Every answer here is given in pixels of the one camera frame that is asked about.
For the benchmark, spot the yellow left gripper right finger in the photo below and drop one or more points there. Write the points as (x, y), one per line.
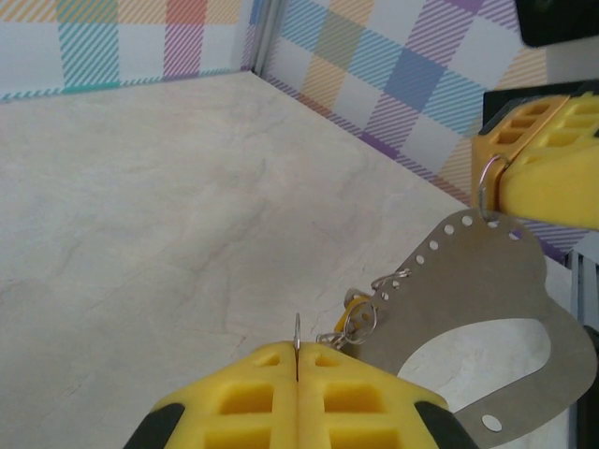
(365, 402)

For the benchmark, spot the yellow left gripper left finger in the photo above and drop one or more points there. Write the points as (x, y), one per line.
(234, 402)

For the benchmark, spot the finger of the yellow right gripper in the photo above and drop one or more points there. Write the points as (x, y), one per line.
(491, 145)
(552, 187)

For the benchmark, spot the large silver split keyring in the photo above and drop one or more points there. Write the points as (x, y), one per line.
(482, 182)

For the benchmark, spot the silver key with holes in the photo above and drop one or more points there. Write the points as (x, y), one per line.
(362, 318)

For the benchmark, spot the yellow capped key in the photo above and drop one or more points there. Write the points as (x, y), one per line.
(343, 320)

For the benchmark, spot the silver perforated metal plate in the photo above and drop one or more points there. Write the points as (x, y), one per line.
(468, 280)

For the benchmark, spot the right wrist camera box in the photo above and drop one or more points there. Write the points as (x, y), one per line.
(561, 23)

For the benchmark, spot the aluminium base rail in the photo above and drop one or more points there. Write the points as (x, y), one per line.
(587, 290)

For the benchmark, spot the aluminium right corner post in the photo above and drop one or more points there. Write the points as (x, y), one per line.
(262, 33)

